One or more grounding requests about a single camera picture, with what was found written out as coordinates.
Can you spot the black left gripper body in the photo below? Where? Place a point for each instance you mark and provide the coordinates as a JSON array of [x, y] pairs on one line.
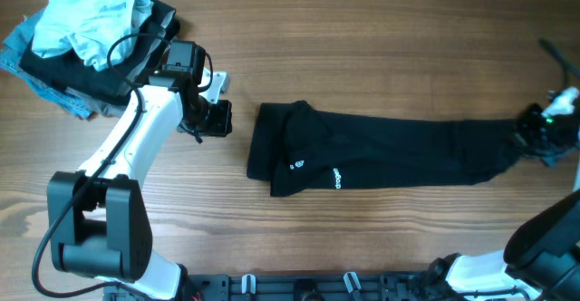
[[209, 119]]

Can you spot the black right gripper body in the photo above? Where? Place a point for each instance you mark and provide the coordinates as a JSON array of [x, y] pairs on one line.
[[546, 138]]

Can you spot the black t-shirt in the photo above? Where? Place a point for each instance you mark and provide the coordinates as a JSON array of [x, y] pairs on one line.
[[296, 147]]

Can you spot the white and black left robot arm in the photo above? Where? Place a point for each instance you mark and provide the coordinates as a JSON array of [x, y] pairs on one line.
[[99, 234]]

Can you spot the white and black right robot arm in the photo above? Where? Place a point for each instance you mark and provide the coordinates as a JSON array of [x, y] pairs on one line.
[[541, 259]]

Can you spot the folded grey garment in stack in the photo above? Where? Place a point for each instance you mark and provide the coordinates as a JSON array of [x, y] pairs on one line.
[[104, 106]]

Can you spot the folded black garment in stack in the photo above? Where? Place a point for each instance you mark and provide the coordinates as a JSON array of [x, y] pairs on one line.
[[67, 71]]

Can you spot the light blue crumpled garment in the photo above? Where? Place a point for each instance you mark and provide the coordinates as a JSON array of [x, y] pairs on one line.
[[100, 32]]

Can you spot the folded blue denim jeans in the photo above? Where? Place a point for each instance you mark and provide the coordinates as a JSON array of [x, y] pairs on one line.
[[12, 51]]

